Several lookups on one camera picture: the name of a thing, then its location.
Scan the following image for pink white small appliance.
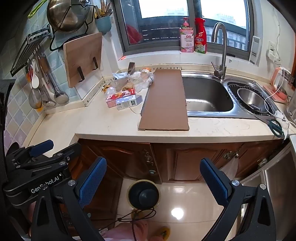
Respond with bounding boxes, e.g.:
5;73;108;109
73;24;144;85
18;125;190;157
262;66;288;103

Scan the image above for steel ladle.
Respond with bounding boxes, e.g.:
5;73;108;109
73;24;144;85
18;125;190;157
39;54;70;105

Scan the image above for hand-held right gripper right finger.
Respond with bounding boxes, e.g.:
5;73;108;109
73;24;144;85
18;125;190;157
199;158;277;241

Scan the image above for stainless steel double sink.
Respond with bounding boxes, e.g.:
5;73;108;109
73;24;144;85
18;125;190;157
181;71;284;121

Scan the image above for teal handled scissors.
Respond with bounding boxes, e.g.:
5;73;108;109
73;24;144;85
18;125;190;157
254;113;284;138

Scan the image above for hanging clear plastic bag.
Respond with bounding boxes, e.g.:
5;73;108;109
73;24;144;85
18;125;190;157
218;158;238;180

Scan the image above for black drain basket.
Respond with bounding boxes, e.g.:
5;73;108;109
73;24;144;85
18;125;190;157
227;82;275;115

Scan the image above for black wall utensil rack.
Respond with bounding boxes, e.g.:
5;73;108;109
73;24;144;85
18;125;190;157
10;24;55;77

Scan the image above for brown wooden base cabinet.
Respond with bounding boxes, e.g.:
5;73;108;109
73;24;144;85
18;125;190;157
58;138;289;232

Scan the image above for white plastic spoon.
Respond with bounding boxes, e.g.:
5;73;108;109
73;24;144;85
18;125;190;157
31;59;40;89

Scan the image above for red cloth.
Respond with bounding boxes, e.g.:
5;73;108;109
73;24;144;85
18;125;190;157
126;24;142;44

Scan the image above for pink soap refill pouch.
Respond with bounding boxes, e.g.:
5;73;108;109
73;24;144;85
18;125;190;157
180;17;195;53

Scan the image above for steel electric kettle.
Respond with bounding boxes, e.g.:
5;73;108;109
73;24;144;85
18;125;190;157
286;91;296;128

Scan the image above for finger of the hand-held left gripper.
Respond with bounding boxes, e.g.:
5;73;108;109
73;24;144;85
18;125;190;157
14;142;82;178
5;139;54;167

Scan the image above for steel pot lid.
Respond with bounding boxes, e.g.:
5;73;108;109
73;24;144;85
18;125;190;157
67;0;96;33

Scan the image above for steel gooseneck faucet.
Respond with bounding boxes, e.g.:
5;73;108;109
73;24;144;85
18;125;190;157
211;22;228;80

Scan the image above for stainless steel freestanding appliance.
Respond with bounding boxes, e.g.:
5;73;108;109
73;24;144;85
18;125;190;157
240;137;296;241

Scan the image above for pink and red packets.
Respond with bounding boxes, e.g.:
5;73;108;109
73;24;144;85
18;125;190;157
194;17;207;54

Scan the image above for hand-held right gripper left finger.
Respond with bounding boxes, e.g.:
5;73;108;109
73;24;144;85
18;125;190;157
30;156;108;241

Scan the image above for steel slotted spoon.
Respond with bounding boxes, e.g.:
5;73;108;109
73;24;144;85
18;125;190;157
37;58;56;107

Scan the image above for pink red printed box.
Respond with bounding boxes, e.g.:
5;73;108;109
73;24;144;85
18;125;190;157
106;89;136;108

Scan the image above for white cable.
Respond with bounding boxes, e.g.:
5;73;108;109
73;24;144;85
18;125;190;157
264;67;296;139

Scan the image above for steel bowl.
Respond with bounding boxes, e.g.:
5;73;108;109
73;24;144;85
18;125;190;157
237;88;266;113

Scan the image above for black cord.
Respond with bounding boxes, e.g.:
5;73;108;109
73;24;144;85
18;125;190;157
99;207;156;241

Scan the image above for clear plastic bag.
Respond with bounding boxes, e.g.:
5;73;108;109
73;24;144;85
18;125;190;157
218;158;238;180
129;71;154;93

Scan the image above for green plastic utensil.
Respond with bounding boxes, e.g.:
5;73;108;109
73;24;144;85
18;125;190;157
28;0;48;19

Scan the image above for white wall socket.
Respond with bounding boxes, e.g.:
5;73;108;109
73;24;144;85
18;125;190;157
267;40;281;62

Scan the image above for white grey small box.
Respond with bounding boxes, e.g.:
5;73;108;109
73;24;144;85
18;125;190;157
116;95;142;110

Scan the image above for wooden cutting board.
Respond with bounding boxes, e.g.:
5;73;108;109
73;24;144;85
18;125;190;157
63;32;103;88

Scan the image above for black wire kitchen rack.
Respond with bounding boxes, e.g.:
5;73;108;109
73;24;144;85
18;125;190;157
49;5;102;82

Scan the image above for dark framed window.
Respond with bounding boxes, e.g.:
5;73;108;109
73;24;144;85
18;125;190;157
112;0;255;61

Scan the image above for blue utensil cup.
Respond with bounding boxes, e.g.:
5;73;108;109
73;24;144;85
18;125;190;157
95;16;112;36

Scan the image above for person's pink pants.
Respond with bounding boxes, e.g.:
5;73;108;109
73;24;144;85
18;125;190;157
102;219;148;241

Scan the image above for bundle of chopsticks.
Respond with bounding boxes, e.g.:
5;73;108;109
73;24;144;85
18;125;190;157
94;0;114;19

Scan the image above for steel wok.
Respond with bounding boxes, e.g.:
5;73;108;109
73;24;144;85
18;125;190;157
47;0;80;33

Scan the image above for brown cutting board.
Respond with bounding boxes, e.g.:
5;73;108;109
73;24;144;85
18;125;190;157
138;69;190;131

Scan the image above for green white torn packet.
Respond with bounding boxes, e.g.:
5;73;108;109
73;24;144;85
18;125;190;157
112;72;130;80

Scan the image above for steel mesh skimmer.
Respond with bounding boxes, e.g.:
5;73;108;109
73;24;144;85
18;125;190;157
28;88;43;110

